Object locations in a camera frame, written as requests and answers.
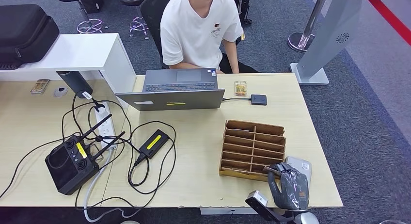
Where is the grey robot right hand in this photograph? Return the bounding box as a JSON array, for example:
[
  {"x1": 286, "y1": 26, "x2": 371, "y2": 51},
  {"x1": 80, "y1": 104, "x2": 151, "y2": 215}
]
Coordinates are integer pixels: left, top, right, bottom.
[{"x1": 267, "y1": 163, "x2": 311, "y2": 211}]

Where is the wooden card slot rack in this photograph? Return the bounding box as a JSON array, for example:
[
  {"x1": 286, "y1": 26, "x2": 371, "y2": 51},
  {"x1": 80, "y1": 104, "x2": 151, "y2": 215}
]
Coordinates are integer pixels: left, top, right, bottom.
[{"x1": 219, "y1": 120, "x2": 286, "y2": 183}]

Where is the person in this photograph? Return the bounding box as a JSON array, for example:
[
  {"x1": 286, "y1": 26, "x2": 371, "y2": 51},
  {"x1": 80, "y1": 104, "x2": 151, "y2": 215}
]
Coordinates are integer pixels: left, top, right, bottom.
[{"x1": 159, "y1": 0, "x2": 259, "y2": 74}]

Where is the gold card in clear sleeve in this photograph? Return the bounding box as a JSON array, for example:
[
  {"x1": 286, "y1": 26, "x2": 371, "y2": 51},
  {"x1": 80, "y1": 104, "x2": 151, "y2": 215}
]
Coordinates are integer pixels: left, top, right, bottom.
[{"x1": 30, "y1": 79, "x2": 51, "y2": 96}]

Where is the small black square device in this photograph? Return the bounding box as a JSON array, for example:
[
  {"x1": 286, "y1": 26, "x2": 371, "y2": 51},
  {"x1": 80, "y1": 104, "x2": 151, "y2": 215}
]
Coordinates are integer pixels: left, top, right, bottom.
[{"x1": 250, "y1": 94, "x2": 268, "y2": 106}]

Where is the black adapter with yellow label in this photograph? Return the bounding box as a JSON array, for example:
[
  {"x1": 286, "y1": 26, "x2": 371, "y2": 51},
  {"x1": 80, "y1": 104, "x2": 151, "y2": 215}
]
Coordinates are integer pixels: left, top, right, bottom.
[{"x1": 139, "y1": 129, "x2": 170, "y2": 160}]

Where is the grey laptop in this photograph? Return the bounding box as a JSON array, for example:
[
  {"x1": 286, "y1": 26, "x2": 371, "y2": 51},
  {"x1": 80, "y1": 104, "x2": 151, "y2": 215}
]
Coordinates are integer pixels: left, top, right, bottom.
[{"x1": 115, "y1": 67, "x2": 225, "y2": 112}]

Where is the silver kiosk stand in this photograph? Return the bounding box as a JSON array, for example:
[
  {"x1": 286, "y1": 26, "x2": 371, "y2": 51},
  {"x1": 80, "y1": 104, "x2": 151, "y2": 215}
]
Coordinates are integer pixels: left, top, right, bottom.
[{"x1": 290, "y1": 0, "x2": 364, "y2": 85}]

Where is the humanoid robot on stand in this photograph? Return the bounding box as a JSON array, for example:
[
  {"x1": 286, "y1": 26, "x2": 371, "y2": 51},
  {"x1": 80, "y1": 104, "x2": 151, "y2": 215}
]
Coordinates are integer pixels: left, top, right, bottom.
[{"x1": 233, "y1": 0, "x2": 253, "y2": 27}]

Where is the white power strip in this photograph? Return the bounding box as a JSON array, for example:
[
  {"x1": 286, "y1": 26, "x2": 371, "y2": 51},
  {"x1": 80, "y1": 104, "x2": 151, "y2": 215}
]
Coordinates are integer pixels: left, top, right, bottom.
[{"x1": 94, "y1": 102, "x2": 117, "y2": 151}]

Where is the red barrier belt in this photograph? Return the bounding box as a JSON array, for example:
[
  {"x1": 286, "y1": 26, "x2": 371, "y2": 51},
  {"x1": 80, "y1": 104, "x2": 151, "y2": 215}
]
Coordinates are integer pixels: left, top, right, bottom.
[{"x1": 363, "y1": 0, "x2": 411, "y2": 46}]

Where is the black remote controller with antennas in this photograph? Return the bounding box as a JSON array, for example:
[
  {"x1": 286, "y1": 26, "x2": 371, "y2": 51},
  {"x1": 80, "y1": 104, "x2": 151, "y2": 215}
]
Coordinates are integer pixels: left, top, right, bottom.
[{"x1": 44, "y1": 113, "x2": 126, "y2": 196}]

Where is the black cylinder flask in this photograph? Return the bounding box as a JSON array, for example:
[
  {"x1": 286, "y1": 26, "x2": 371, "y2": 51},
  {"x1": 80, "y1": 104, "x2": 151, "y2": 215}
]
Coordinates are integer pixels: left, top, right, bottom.
[{"x1": 56, "y1": 71, "x2": 94, "y2": 99}]

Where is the white raised shelf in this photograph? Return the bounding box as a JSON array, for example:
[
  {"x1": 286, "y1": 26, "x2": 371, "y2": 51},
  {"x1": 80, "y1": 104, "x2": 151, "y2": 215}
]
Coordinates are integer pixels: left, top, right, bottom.
[{"x1": 0, "y1": 33, "x2": 137, "y2": 109}]

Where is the black carrying case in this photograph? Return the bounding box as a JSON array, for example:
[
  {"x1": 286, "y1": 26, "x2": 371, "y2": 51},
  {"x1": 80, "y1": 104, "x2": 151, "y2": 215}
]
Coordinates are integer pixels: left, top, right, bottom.
[{"x1": 0, "y1": 4, "x2": 61, "y2": 71}]

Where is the chrome stanchion post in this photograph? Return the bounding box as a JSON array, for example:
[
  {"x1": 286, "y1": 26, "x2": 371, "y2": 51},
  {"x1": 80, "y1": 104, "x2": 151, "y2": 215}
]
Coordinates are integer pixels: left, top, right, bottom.
[{"x1": 287, "y1": 0, "x2": 331, "y2": 53}]

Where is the black adapter cable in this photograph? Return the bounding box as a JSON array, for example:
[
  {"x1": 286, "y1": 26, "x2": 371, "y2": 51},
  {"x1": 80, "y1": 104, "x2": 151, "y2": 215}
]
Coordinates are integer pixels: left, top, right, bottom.
[{"x1": 74, "y1": 121, "x2": 177, "y2": 213}]

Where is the thick grey white cable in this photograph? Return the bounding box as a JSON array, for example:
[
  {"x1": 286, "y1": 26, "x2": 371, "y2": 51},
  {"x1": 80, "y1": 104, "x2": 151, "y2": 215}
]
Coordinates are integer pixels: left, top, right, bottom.
[{"x1": 82, "y1": 148, "x2": 143, "y2": 224}]

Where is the black cable with white tag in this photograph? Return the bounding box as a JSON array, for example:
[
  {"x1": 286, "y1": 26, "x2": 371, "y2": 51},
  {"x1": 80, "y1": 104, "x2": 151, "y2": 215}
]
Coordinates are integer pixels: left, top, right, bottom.
[{"x1": 70, "y1": 91, "x2": 107, "y2": 143}]

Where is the black controller cable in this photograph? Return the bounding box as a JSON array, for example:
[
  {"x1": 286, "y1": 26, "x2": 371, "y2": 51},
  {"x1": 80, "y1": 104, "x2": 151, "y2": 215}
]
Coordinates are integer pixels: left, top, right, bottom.
[{"x1": 0, "y1": 132, "x2": 81, "y2": 201}]

